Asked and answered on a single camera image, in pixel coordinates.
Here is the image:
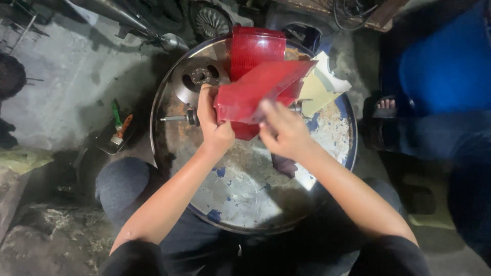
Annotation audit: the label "chrome exhaust pipe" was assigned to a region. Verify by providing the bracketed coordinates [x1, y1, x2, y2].
[65, 0, 189, 53]

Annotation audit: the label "steel axle bolt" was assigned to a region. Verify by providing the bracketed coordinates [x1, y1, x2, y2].
[160, 107, 200, 127]

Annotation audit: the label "smooth red tail light lens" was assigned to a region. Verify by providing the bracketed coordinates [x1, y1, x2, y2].
[214, 59, 319, 141]

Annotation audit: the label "green handled screwdriver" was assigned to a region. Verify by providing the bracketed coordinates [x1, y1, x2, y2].
[111, 99, 124, 131]

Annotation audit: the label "white plastic part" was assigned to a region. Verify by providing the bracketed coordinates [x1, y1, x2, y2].
[314, 51, 352, 94]

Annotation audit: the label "blue container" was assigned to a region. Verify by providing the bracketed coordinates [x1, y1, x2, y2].
[282, 23, 323, 54]

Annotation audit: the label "ribbed red tail light lens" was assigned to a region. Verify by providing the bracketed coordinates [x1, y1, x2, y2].
[229, 26, 287, 83]

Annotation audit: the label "round metal drum lid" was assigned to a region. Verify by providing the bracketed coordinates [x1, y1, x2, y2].
[150, 34, 358, 235]

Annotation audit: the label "grey metal brake disc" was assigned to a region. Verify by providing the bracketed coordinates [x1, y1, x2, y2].
[171, 57, 232, 108]

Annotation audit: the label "pale yellow sheet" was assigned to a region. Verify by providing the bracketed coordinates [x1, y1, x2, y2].
[297, 71, 344, 118]

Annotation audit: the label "black cables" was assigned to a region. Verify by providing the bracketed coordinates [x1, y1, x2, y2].
[333, 0, 380, 31]

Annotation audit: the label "wooden board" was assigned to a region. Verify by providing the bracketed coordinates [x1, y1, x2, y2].
[276, 0, 409, 32]

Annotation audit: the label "orange handled tool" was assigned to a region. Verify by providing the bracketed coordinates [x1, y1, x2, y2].
[110, 113, 133, 146]

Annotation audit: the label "small metal fitting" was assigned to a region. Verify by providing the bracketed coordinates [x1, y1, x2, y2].
[288, 99, 313, 114]

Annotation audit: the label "person's right hand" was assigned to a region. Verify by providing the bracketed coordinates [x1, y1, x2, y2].
[258, 99, 319, 162]

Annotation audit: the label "black tool tray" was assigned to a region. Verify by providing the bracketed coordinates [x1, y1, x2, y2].
[96, 122, 136, 155]

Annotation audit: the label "black sandal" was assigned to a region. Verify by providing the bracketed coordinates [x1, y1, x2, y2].
[359, 92, 402, 152]

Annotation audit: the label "dark cloth rag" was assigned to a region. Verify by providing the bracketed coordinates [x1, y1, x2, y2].
[270, 153, 299, 179]

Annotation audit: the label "finned engine fan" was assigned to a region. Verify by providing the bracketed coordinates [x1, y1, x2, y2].
[189, 2, 234, 41]

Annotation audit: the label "person's left hand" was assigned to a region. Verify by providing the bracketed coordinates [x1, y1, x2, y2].
[197, 84, 236, 154]

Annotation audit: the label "person's dark trousers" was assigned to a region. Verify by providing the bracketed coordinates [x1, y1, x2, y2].
[95, 156, 403, 276]

